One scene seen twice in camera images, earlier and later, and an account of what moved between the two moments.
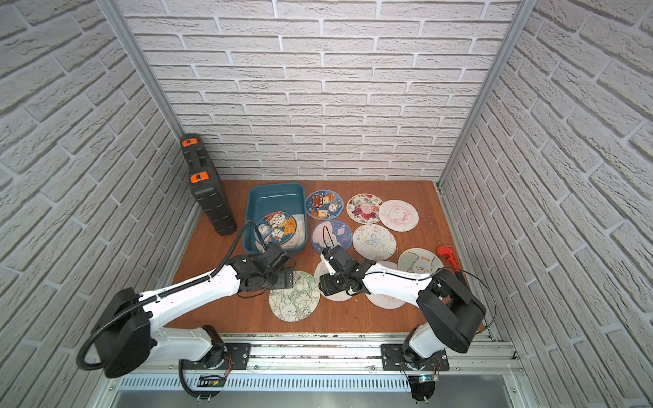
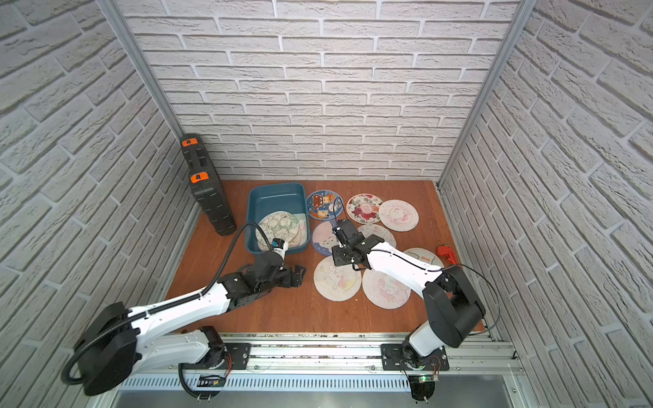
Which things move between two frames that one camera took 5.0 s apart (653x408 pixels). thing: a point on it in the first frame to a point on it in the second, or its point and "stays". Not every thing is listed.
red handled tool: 451,257 stays
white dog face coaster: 419,260 stays
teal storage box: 275,213 stays
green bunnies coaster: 298,303 to 277,225
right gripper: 326,285 to 337,258
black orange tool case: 208,184 stays
